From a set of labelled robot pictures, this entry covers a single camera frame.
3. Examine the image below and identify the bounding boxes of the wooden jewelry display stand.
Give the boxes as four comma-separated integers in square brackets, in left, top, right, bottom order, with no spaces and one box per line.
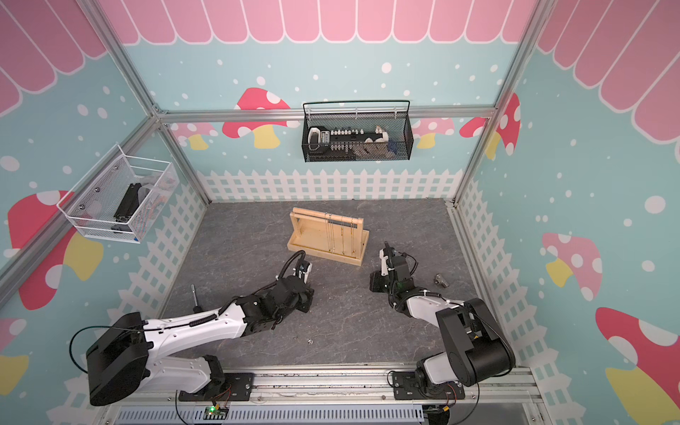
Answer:
[287,207,370,267]

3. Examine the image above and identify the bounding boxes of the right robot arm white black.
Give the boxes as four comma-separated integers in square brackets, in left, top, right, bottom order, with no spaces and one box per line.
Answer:
[369,244,516,390]

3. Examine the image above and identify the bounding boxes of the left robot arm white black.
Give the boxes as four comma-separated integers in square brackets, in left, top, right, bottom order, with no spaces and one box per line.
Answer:
[82,250,313,407]

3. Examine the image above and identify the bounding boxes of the small metal clip object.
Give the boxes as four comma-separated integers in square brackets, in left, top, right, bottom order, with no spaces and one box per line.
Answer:
[434,274,450,288]

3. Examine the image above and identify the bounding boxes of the orange black screwdriver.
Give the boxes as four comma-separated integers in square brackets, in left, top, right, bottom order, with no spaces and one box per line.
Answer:
[191,284,204,313]

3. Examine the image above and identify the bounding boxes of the green lit circuit board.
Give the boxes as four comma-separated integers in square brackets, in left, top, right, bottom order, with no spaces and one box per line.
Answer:
[203,405,230,421]

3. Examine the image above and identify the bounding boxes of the white device in black basket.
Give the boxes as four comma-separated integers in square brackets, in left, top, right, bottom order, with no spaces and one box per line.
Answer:
[306,127,330,155]

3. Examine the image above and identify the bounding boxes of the black extrusion pieces in basket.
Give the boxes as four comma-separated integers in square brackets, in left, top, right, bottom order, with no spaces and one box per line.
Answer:
[112,183,142,233]

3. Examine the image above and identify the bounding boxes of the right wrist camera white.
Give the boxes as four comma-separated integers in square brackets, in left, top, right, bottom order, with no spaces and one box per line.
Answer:
[379,244,395,276]

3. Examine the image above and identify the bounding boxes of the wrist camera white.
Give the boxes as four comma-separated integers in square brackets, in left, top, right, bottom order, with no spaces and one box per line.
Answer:
[379,244,395,276]
[294,260,312,284]

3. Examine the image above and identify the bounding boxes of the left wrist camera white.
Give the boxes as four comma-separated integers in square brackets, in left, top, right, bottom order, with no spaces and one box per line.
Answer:
[294,260,312,284]

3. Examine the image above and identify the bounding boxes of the black wire mesh basket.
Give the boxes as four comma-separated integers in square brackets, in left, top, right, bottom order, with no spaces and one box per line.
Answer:
[301,100,414,162]

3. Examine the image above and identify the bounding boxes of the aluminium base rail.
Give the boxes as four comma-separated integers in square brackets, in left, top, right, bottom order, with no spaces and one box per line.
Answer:
[96,363,551,424]

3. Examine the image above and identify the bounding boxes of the white wire basket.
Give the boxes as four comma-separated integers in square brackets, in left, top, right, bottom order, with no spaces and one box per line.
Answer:
[57,145,180,244]

